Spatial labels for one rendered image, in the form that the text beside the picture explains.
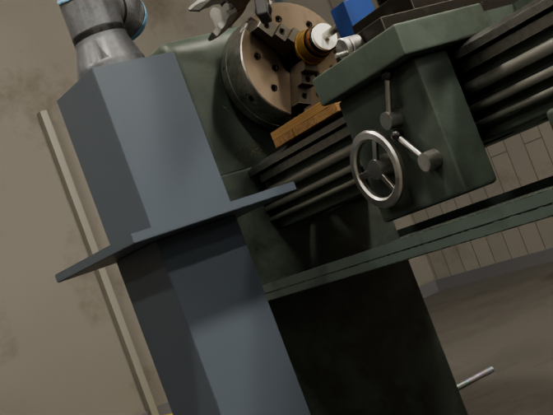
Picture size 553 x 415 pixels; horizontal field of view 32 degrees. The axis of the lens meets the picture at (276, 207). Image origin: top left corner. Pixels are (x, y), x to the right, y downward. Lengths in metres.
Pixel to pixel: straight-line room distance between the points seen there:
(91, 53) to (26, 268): 3.29
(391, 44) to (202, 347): 0.69
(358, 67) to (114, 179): 0.55
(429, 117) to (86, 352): 3.77
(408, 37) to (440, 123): 0.17
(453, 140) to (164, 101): 0.62
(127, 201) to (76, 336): 3.36
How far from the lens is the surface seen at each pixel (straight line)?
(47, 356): 5.24
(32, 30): 5.72
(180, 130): 2.02
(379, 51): 1.78
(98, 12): 2.09
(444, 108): 1.78
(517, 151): 6.00
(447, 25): 1.81
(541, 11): 1.68
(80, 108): 2.06
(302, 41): 2.43
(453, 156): 1.76
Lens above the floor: 0.61
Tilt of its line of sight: 3 degrees up
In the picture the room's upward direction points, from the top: 21 degrees counter-clockwise
